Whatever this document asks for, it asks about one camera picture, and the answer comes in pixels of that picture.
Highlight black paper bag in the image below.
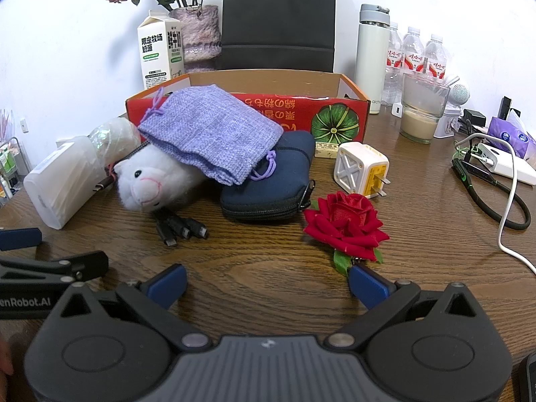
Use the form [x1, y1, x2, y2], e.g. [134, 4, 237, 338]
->
[215, 0, 337, 74]

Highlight glass cup with milky drink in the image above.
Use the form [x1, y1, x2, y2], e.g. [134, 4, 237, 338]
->
[399, 71, 451, 144]

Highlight small white round speaker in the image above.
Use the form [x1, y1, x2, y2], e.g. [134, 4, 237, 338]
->
[446, 84, 470, 105]

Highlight purple tissue pack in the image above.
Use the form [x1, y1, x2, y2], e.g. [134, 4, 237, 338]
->
[488, 115, 536, 157]

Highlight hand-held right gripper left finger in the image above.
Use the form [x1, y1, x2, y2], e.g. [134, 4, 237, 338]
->
[46, 263, 212, 352]

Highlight translucent white plastic case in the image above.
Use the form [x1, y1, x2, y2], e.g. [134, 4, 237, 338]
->
[23, 136, 114, 230]

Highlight red fabric rose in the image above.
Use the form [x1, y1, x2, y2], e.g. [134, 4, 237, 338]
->
[302, 191, 391, 277]

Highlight dark standing phone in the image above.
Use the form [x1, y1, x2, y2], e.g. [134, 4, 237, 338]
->
[498, 96, 522, 120]

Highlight navy zip pouch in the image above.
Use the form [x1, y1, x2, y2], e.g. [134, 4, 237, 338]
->
[220, 131, 317, 222]

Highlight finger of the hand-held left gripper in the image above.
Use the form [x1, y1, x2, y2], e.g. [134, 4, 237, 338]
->
[0, 228, 43, 253]
[0, 250, 110, 289]

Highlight white milk carton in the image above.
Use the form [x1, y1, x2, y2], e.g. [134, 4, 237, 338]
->
[137, 9, 186, 90]

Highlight white power bank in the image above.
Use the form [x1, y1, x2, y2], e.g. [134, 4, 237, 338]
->
[469, 142, 536, 186]

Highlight wire rack with small items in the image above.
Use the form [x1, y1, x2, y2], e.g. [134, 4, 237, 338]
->
[0, 109, 21, 206]

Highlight purple textured vase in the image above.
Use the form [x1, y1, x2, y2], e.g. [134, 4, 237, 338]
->
[169, 5, 222, 74]

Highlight white plush toy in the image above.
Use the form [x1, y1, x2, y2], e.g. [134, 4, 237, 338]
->
[114, 147, 210, 212]

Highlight white tin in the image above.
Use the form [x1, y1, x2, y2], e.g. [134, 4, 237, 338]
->
[433, 103, 463, 139]

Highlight red cardboard box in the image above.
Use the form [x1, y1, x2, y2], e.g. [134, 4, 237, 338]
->
[126, 69, 371, 145]

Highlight white yellow power adapter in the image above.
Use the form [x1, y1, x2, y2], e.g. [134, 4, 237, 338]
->
[334, 141, 391, 199]

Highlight clear water bottle red label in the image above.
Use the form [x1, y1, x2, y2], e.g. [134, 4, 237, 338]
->
[423, 33, 447, 82]
[383, 22, 403, 105]
[400, 26, 423, 76]

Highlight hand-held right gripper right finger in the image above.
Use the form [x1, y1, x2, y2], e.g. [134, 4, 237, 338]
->
[327, 263, 490, 352]

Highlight iridescent ball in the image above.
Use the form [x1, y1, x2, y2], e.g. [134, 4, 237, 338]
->
[89, 117, 143, 164]

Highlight purple knit drawstring pouch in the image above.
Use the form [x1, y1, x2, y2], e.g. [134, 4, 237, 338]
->
[138, 85, 282, 187]

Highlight dark grey device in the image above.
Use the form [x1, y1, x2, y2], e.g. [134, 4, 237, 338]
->
[513, 352, 536, 402]

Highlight black charger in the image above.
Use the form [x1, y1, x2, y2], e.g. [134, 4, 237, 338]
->
[461, 109, 487, 132]

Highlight black cable with pink tie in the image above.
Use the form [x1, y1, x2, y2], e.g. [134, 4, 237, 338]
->
[94, 144, 149, 195]

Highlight wooden desktop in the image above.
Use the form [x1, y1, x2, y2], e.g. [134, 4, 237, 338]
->
[0, 109, 536, 402]

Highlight black green neckband earphones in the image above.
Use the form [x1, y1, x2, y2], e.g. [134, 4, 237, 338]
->
[451, 144, 532, 230]

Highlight white thermos bottle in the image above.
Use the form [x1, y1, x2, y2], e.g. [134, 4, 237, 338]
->
[355, 3, 391, 115]

